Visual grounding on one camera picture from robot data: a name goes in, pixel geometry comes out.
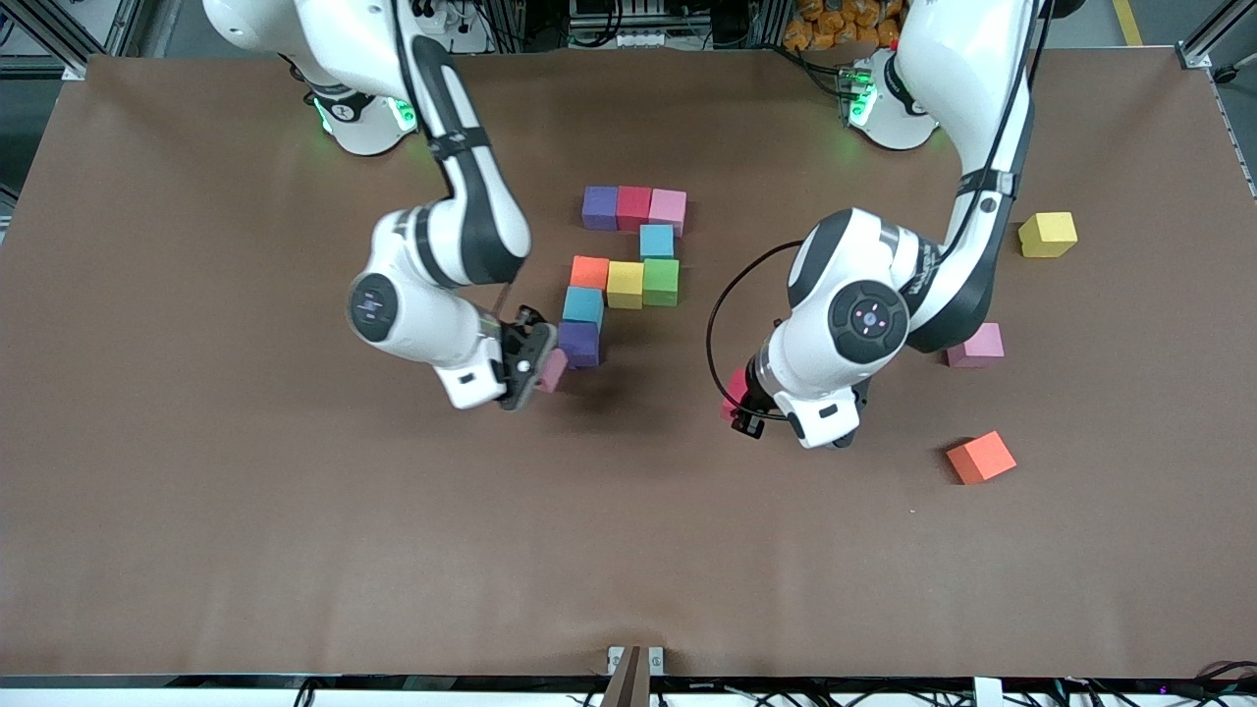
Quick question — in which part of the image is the red foam cube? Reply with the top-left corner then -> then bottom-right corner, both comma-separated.
720,367 -> 753,422
616,186 -> 655,233

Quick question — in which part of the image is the aluminium frame profile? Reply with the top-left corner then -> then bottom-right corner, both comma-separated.
0,0 -> 134,80
1178,0 -> 1257,70

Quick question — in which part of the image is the brown paper table cover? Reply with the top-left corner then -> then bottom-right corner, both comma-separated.
0,47 -> 1257,680

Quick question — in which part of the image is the yellow foam cube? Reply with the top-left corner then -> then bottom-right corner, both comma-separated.
606,260 -> 646,311
1017,212 -> 1079,259

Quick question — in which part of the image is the green foam cube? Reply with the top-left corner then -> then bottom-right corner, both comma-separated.
643,258 -> 681,308

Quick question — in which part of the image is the purple foam cube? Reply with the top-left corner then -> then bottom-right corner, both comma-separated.
557,320 -> 603,370
582,186 -> 621,233

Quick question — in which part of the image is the brown camera pole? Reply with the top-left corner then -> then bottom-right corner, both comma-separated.
599,645 -> 652,707

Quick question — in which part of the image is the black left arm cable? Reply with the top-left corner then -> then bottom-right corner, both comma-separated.
705,241 -> 808,423

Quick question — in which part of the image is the orange mesh bag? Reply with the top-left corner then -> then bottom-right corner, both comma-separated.
786,0 -> 904,50

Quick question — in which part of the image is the metal bracket plate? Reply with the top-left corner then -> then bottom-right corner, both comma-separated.
607,645 -> 665,677

